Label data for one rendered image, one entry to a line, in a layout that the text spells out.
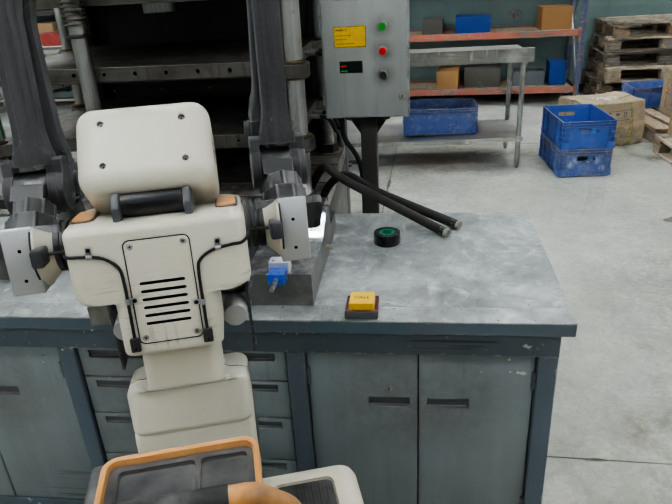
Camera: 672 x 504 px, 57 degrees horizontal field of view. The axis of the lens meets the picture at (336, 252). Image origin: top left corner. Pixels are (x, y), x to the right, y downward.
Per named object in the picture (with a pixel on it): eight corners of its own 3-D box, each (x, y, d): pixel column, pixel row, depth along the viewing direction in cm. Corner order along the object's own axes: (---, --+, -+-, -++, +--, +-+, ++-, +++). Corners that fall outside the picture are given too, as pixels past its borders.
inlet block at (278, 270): (282, 301, 146) (280, 281, 144) (262, 301, 146) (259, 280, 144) (292, 275, 158) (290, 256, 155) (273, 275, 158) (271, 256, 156)
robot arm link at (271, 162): (265, 181, 110) (295, 178, 110) (258, 136, 114) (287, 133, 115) (265, 209, 118) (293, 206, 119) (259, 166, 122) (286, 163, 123)
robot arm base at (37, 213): (-17, 240, 98) (61, 231, 100) (-13, 198, 102) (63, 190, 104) (4, 265, 106) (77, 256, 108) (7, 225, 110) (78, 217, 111)
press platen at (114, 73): (320, 120, 208) (316, 60, 200) (-33, 129, 224) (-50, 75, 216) (344, 77, 283) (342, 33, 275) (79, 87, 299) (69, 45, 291)
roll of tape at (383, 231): (401, 246, 185) (401, 236, 183) (375, 248, 185) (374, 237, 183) (398, 236, 192) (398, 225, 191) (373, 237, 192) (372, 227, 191)
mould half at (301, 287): (313, 305, 156) (309, 257, 150) (213, 304, 159) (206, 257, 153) (336, 228, 201) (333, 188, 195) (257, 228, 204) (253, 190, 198)
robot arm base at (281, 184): (253, 209, 105) (322, 201, 106) (247, 170, 108) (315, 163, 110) (255, 234, 112) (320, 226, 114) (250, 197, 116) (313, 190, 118)
